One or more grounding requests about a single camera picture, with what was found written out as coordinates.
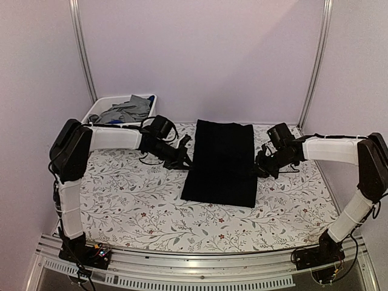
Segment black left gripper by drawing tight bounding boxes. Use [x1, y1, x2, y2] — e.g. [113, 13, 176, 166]
[147, 140, 195, 170]

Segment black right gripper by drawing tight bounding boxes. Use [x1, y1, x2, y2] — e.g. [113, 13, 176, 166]
[250, 149, 295, 179]

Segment black t-shirt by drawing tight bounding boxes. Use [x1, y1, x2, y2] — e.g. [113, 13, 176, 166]
[181, 119, 258, 208]

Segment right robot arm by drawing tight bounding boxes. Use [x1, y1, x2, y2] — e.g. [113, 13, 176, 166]
[255, 129, 387, 264]

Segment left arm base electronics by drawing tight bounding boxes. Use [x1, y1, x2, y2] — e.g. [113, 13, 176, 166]
[59, 242, 112, 270]

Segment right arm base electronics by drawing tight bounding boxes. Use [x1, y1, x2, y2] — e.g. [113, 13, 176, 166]
[290, 247, 345, 286]

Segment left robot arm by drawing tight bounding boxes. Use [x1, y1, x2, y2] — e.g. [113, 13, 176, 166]
[48, 116, 198, 263]

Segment grey garment in bin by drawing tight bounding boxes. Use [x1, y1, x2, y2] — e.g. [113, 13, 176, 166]
[87, 94, 152, 124]

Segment blue garment in bin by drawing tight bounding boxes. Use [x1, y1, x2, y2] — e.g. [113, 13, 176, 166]
[147, 95, 156, 103]

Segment floral tablecloth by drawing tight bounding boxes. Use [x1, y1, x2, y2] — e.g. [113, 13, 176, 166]
[52, 122, 342, 253]

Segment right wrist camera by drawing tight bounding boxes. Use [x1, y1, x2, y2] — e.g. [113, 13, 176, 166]
[267, 122, 295, 150]

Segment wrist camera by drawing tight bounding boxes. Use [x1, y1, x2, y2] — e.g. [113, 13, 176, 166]
[267, 122, 295, 150]
[150, 115, 173, 139]

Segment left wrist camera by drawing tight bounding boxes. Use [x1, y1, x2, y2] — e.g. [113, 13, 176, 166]
[150, 115, 173, 139]

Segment aluminium front rail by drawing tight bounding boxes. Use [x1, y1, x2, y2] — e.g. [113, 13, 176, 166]
[25, 235, 381, 290]

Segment right aluminium frame post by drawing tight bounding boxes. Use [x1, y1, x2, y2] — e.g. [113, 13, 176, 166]
[297, 0, 333, 131]

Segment aluminium frame post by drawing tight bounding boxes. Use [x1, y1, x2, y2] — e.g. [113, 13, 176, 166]
[297, 0, 333, 131]
[69, 0, 98, 104]

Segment left aluminium frame post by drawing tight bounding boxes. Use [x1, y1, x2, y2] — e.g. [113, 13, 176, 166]
[69, 0, 98, 104]

